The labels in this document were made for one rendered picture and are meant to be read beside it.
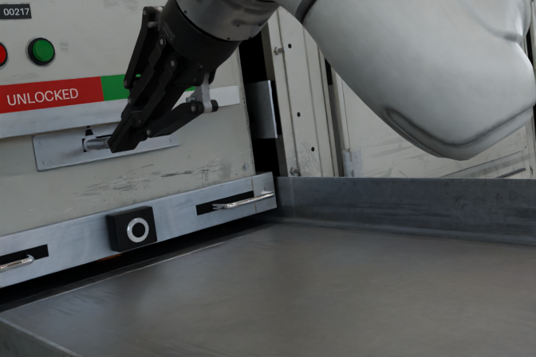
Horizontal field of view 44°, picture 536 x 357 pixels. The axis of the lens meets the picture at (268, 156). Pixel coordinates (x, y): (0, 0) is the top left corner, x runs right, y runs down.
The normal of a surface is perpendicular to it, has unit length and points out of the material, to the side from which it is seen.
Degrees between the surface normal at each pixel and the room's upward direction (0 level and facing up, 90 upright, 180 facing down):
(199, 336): 0
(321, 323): 0
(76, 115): 90
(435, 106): 107
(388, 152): 90
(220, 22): 134
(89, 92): 90
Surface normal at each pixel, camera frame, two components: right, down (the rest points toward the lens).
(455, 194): -0.74, 0.16
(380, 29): -0.36, 0.19
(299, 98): 0.66, -0.02
